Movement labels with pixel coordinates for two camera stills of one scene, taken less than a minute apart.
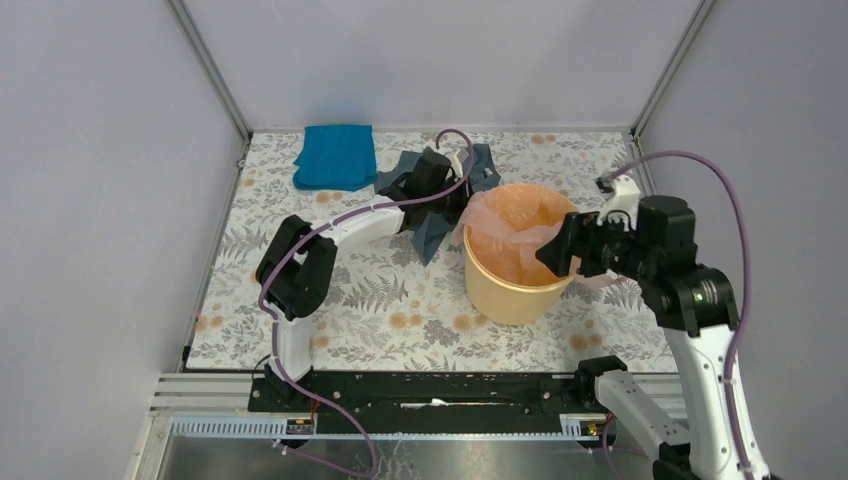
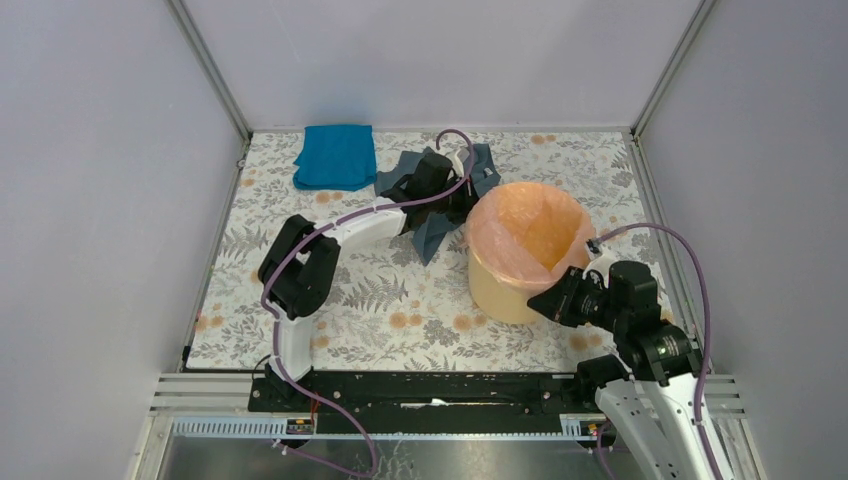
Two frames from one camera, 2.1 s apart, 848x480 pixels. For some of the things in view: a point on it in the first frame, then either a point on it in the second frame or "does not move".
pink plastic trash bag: (506, 225) does not move
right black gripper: (577, 235) to (559, 305)
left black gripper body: (454, 205) does not move
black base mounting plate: (426, 395) does not move
